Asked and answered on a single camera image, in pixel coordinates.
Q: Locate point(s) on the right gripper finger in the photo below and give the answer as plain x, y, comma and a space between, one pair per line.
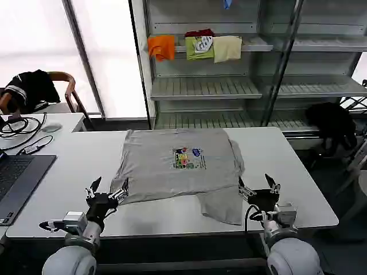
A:
272, 183
245, 189

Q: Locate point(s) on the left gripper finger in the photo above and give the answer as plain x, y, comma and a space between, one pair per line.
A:
121, 190
93, 187

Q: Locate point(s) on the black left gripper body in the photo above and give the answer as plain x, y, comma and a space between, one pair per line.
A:
100, 204

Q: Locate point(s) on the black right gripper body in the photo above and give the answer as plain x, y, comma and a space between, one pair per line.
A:
263, 199

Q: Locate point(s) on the grey printed t-shirt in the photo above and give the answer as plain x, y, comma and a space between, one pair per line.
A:
177, 172

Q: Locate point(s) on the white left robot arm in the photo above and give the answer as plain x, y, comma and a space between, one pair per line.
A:
71, 257

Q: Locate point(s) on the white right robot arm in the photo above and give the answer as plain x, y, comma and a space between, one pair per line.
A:
292, 255

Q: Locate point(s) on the grey computer mouse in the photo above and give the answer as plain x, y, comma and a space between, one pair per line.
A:
51, 127

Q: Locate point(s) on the dark grey laptop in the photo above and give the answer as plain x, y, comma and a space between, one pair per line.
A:
20, 180

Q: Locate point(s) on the black garment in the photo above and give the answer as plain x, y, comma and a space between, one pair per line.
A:
332, 123

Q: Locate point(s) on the brown wooden chair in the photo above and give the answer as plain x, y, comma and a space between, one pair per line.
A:
70, 86

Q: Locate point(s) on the grey metal shelf with clothes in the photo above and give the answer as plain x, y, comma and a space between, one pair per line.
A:
229, 86

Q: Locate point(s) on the black jacket with white stripes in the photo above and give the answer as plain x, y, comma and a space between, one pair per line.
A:
31, 88

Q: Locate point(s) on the grey window post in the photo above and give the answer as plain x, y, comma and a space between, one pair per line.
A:
84, 60

